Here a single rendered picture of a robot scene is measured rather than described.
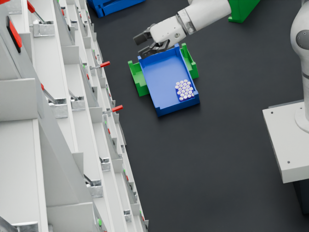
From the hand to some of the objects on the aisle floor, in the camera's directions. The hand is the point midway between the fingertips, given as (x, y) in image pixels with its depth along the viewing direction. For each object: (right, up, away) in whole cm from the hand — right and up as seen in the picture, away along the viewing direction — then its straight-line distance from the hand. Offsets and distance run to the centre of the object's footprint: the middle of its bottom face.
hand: (140, 47), depth 188 cm
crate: (+12, -8, +81) cm, 82 cm away
